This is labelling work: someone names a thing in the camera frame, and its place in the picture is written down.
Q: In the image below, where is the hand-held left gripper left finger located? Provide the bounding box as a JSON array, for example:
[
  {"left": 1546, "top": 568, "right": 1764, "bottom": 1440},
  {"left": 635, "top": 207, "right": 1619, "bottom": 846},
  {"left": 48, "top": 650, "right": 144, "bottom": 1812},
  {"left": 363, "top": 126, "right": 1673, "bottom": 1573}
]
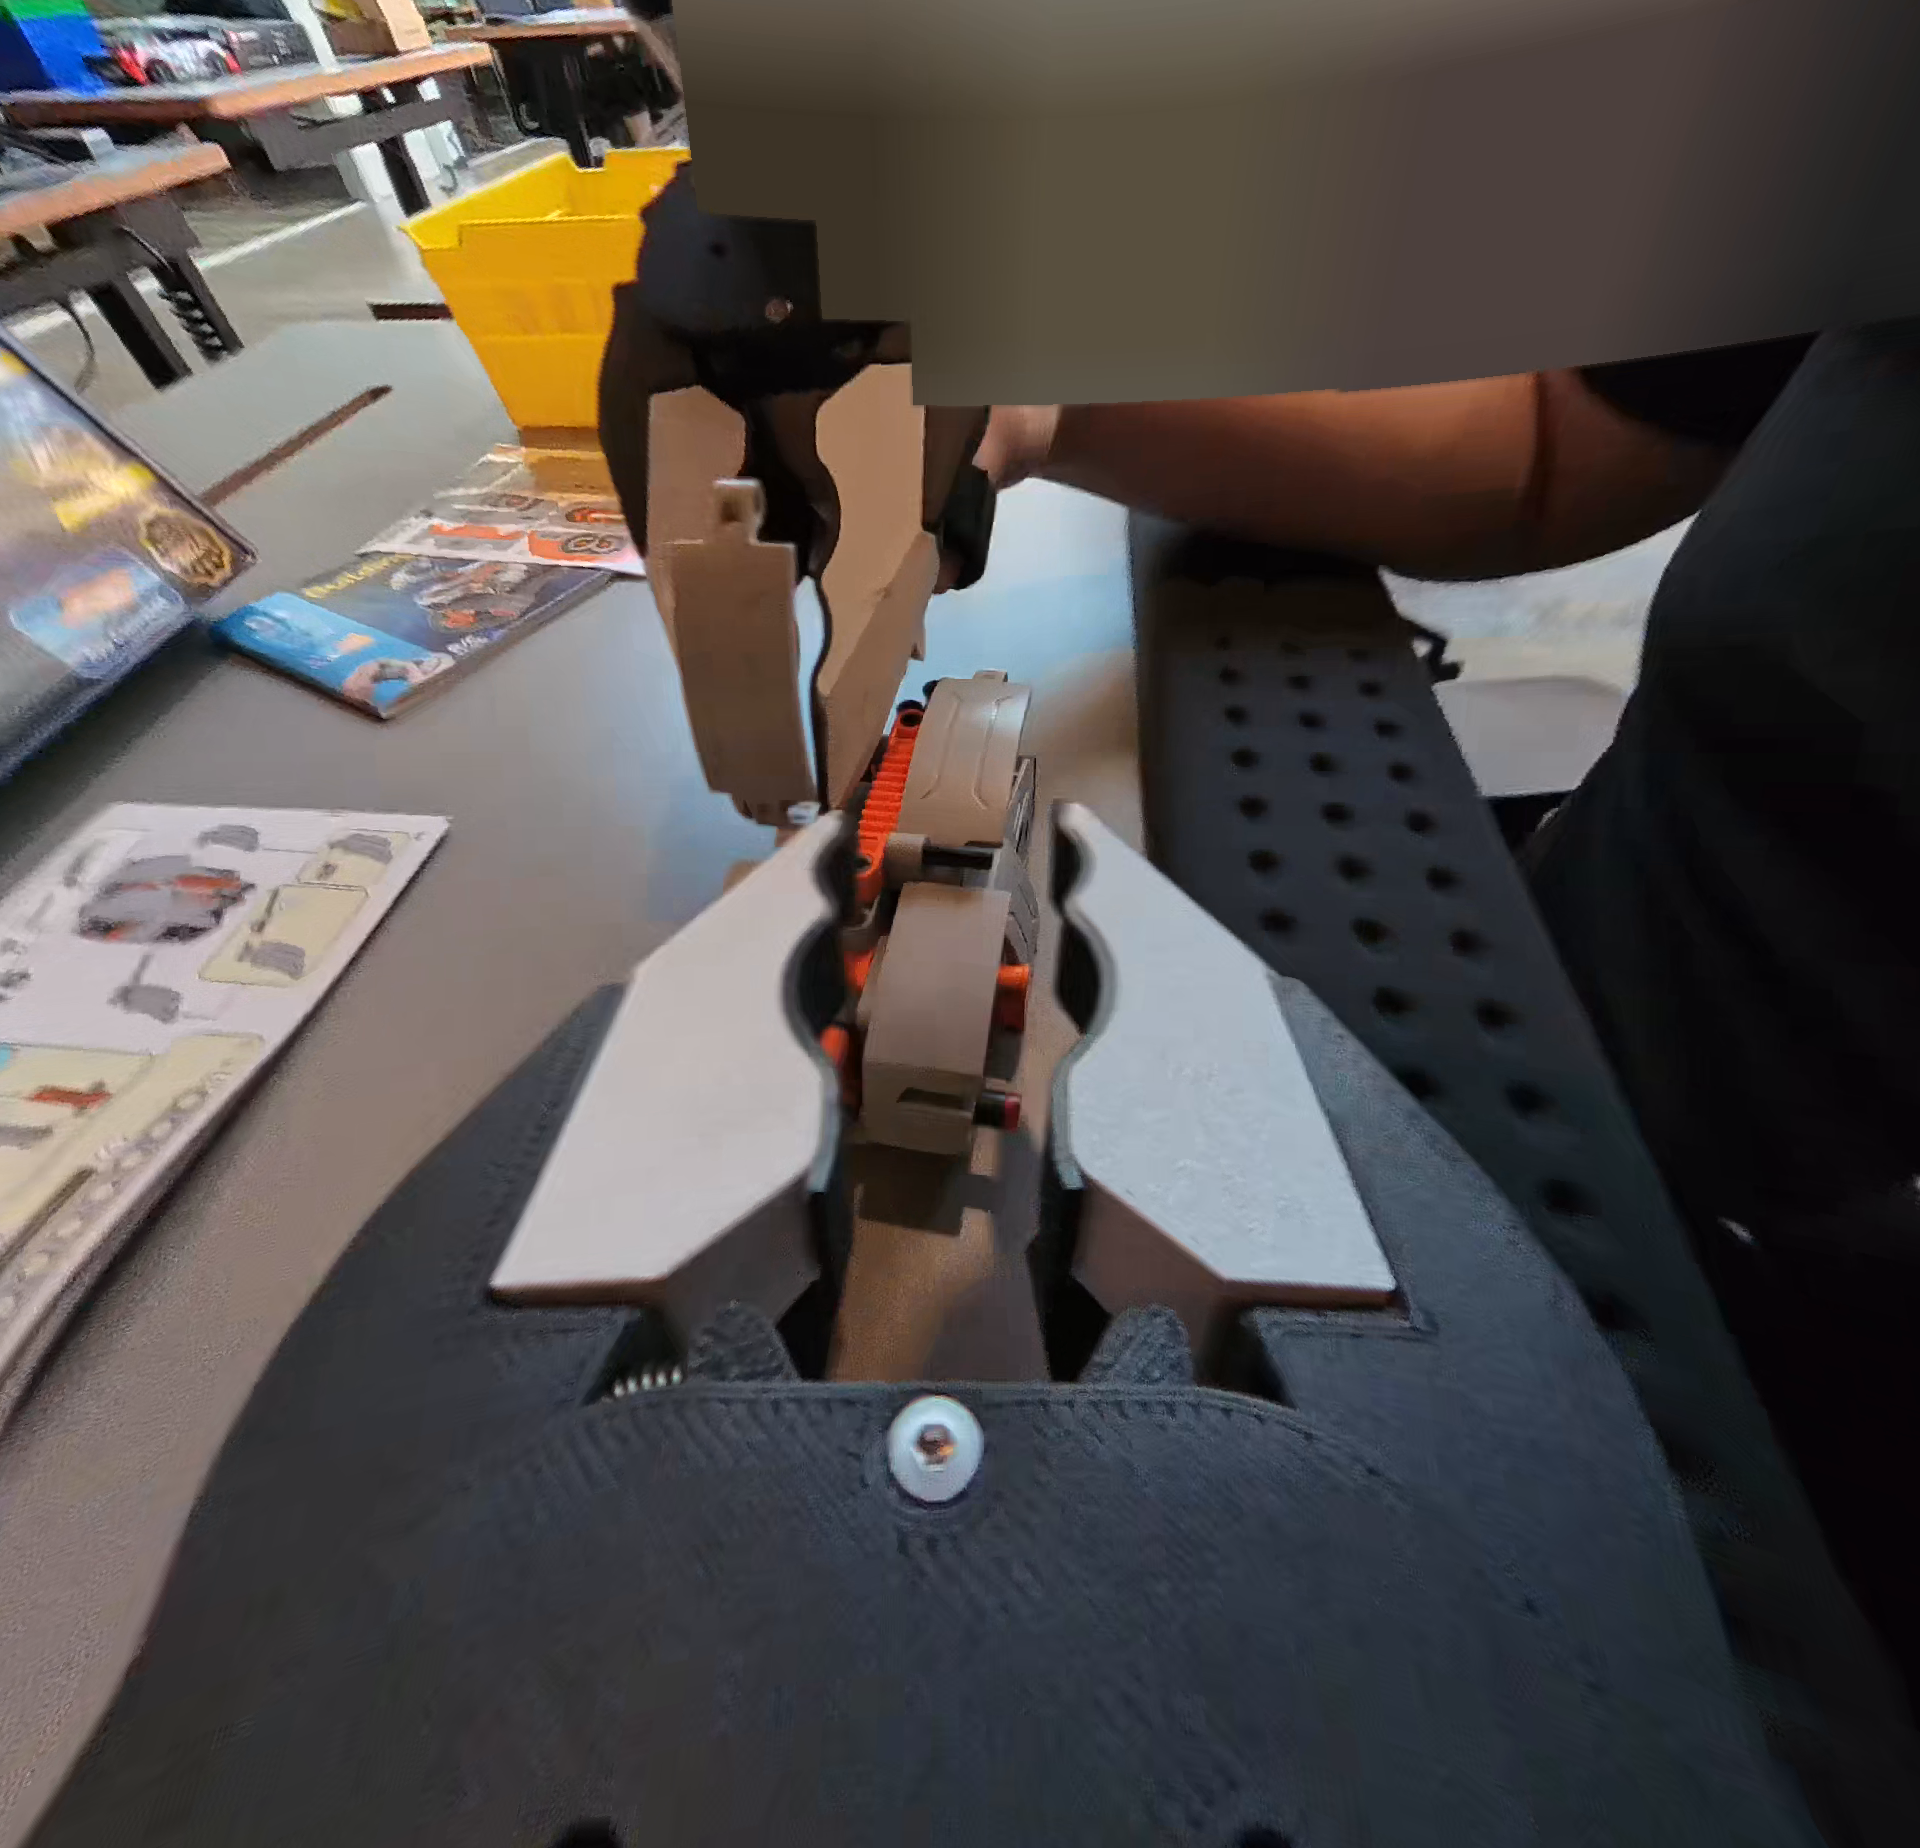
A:
[{"left": 488, "top": 813, "right": 855, "bottom": 1379}]

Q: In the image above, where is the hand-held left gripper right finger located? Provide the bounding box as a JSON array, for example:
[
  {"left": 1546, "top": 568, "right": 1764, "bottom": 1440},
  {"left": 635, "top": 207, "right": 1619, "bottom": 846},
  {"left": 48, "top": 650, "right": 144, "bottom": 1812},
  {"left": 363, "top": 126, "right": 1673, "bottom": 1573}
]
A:
[{"left": 1045, "top": 803, "right": 1399, "bottom": 1389}]

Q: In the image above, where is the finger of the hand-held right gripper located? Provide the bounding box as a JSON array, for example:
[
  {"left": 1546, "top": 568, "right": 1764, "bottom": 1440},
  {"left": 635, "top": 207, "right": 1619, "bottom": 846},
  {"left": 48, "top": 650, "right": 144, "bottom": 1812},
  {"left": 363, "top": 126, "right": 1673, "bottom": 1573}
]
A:
[
  {"left": 645, "top": 382, "right": 824, "bottom": 550},
  {"left": 810, "top": 361, "right": 944, "bottom": 809}
]

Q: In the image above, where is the grey curved toy brick panel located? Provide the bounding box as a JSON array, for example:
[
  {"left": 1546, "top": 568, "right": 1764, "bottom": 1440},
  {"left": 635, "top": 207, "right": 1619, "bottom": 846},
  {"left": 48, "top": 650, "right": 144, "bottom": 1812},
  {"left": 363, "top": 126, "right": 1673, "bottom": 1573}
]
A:
[{"left": 660, "top": 480, "right": 824, "bottom": 830}]

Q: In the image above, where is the grey orange toy brick vehicle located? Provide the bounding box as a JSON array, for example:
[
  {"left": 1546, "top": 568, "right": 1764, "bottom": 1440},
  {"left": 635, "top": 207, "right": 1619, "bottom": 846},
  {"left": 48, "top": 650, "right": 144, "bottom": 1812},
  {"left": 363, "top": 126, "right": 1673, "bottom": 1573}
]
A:
[{"left": 817, "top": 670, "right": 1043, "bottom": 1150}]

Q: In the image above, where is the person's right forearm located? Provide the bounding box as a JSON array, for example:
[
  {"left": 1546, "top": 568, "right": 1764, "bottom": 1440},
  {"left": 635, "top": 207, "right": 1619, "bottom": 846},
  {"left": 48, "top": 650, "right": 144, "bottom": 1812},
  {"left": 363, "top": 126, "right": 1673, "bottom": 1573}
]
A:
[{"left": 1043, "top": 366, "right": 1704, "bottom": 586}]

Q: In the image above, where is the grey desk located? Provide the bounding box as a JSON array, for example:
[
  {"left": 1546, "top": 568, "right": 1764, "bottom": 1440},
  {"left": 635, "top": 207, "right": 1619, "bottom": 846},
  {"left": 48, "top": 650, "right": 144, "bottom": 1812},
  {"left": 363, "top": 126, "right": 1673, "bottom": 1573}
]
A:
[{"left": 0, "top": 308, "right": 1148, "bottom": 1848}]

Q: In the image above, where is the person's right hand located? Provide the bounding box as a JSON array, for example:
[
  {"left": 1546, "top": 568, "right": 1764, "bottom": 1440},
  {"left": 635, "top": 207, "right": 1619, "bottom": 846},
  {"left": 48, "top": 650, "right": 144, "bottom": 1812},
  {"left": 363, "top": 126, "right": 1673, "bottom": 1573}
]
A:
[{"left": 968, "top": 405, "right": 1059, "bottom": 497}]

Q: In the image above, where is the yellow plastic bin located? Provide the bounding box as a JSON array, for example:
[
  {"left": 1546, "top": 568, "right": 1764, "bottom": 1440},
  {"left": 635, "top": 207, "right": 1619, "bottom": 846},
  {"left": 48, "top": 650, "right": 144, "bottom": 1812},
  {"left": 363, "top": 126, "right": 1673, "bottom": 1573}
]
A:
[{"left": 396, "top": 145, "right": 693, "bottom": 434}]

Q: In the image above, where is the orange printed sticker sheet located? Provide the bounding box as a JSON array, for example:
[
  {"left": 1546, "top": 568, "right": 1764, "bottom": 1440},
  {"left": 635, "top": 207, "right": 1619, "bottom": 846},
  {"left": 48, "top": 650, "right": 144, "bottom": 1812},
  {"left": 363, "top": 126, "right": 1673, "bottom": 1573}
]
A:
[{"left": 359, "top": 501, "right": 651, "bottom": 578}]

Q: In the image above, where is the wooden top table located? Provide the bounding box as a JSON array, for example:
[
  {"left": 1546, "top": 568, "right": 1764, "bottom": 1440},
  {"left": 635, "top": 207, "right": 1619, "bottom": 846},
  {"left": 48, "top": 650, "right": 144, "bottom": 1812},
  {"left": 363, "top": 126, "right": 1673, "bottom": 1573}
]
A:
[
  {"left": 447, "top": 11, "right": 680, "bottom": 170},
  {"left": 0, "top": 142, "right": 247, "bottom": 397},
  {"left": 0, "top": 39, "right": 497, "bottom": 220}
]

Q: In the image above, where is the black dimpled armrest pad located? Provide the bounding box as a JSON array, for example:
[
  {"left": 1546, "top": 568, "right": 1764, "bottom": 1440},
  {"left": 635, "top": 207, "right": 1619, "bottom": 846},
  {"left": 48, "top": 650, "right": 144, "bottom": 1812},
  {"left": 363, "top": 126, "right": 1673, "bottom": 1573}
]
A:
[{"left": 1127, "top": 510, "right": 1920, "bottom": 1848}]

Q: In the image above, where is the blue closed booklet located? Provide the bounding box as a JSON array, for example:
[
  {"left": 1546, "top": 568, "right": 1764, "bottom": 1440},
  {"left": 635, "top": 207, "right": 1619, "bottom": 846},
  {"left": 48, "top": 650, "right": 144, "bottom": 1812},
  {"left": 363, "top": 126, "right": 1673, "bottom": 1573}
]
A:
[{"left": 211, "top": 550, "right": 619, "bottom": 721}]

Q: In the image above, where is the open instruction booklet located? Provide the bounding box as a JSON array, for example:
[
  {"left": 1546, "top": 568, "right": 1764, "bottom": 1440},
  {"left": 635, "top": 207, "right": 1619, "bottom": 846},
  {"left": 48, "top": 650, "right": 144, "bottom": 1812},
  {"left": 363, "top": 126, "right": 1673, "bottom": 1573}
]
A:
[{"left": 0, "top": 803, "right": 453, "bottom": 1432}]

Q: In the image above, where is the dark blue toy set box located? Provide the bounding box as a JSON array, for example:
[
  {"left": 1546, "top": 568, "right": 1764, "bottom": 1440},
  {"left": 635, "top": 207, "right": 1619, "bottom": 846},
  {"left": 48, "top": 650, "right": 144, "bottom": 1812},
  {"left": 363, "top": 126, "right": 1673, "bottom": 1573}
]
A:
[{"left": 0, "top": 331, "right": 260, "bottom": 784}]

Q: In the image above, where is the person's dark clothing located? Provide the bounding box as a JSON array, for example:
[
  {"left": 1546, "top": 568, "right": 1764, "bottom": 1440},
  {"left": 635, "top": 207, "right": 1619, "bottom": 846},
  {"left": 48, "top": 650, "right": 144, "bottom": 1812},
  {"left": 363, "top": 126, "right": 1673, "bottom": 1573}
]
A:
[{"left": 1501, "top": 324, "right": 1920, "bottom": 1729}]

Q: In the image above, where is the blue plastic bin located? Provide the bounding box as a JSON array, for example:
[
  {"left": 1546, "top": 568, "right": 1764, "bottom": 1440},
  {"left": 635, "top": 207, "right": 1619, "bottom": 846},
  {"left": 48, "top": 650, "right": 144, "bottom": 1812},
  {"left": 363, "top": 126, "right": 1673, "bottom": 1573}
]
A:
[{"left": 0, "top": 0, "right": 112, "bottom": 94}]

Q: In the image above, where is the black coiled cable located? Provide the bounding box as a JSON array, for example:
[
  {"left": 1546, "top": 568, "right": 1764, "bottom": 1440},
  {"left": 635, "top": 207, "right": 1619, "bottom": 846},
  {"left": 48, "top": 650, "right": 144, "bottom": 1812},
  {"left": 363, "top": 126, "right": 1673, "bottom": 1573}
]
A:
[{"left": 150, "top": 234, "right": 229, "bottom": 364}]

